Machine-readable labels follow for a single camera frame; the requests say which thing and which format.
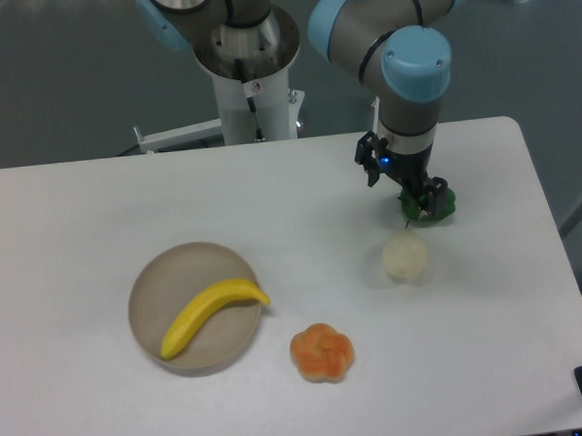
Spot green bell pepper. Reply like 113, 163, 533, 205
398, 189, 456, 223

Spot white base bracket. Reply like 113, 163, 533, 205
120, 88, 306, 157

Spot orange knotted bread roll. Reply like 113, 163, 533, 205
290, 323, 355, 383

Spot yellow banana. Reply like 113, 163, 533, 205
160, 277, 271, 360

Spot beige round plate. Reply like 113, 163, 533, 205
128, 242, 269, 376

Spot pale white pear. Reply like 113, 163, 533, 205
381, 228, 428, 280

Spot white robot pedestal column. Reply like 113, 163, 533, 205
193, 5, 303, 146

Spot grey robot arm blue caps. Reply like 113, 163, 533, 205
136, 0, 465, 221

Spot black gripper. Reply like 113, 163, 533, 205
354, 131, 448, 219

